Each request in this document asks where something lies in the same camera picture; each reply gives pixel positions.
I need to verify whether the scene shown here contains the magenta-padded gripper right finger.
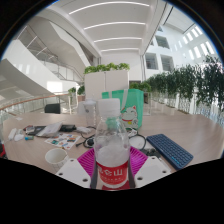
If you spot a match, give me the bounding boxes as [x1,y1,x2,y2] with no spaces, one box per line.
[128,145,173,189]

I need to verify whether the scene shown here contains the black chair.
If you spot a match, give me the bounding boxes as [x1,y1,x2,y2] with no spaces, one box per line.
[44,103,62,115]

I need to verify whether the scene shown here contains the dark blue keyboard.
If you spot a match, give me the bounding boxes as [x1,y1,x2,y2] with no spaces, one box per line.
[145,133,195,171]

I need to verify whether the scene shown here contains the row of green trees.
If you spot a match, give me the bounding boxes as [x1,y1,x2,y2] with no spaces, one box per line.
[144,54,224,124]

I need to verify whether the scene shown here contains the white charger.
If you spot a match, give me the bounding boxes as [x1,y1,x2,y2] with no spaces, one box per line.
[7,127,18,141]

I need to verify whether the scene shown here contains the white planter cabinet with greenery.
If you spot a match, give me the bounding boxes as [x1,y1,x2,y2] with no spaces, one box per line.
[83,62,131,101]

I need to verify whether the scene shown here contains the white grid-pattern mug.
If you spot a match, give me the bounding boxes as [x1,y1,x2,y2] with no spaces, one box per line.
[44,147,70,174]

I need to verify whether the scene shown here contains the clear water bottle red label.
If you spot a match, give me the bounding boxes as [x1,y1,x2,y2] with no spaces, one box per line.
[93,97,131,192]

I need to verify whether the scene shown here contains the white computer mouse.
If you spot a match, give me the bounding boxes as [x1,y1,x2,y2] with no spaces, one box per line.
[13,133,25,142]

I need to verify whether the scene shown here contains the green tote bag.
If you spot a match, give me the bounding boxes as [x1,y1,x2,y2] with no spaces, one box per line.
[101,88,145,131]

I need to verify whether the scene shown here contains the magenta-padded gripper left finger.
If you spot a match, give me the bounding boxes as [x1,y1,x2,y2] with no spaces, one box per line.
[55,147,98,189]

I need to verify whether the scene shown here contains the colourful sticker sheet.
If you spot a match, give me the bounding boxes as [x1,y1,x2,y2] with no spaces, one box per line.
[44,132,82,151]

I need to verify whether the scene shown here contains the ceiling light strips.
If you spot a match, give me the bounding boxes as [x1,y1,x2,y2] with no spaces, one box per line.
[68,0,151,53]

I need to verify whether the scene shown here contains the white staircase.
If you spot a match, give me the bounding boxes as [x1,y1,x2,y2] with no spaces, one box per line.
[16,21,93,83]

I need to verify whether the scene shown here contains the low planter with green plants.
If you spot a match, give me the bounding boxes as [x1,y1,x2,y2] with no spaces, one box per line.
[129,80,153,104]

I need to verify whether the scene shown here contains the white notebook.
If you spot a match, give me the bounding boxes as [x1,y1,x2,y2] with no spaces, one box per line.
[35,121,64,139]

